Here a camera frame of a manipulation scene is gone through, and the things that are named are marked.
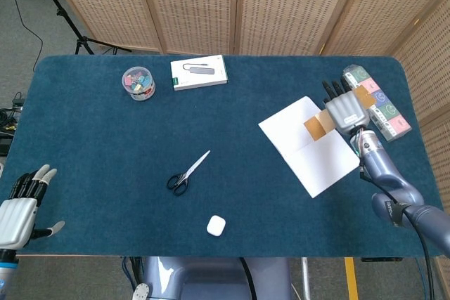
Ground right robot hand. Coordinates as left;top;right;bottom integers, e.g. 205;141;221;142
321;75;371;136

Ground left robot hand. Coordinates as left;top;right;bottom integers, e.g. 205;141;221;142
0;164;67;250

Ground orange and cream bookmark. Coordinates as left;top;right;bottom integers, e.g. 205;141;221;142
303;86;376;142

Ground white notebook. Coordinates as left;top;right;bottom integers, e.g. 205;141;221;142
257;96;363;199

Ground colourful tissue multipack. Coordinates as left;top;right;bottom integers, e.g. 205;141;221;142
342;64;412;143

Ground blue table mat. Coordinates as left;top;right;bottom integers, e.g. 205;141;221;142
0;54;444;258

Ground white USB hub box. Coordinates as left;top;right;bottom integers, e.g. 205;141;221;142
170;54;229;91

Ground metal table leg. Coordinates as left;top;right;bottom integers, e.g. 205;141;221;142
300;257;312;300

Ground white earbuds case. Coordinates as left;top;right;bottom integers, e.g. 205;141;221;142
206;214;226;237

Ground wicker folding screen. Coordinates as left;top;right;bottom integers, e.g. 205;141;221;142
41;0;450;300

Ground clear jar of binder clips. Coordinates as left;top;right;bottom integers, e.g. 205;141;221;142
121;66;156;102

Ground grey robot torso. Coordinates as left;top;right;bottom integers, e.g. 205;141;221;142
131;256;295;300

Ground black tripod stand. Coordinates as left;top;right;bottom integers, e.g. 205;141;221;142
27;0;133;56

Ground bundle of floor cables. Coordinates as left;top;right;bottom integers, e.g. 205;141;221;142
0;91;25;157

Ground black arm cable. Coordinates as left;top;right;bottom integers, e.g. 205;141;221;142
360;169;435;300

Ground black handled scissors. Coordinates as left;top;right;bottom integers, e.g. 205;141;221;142
166;150;212;197

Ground thin black floor cable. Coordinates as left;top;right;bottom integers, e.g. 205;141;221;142
3;0;44;72

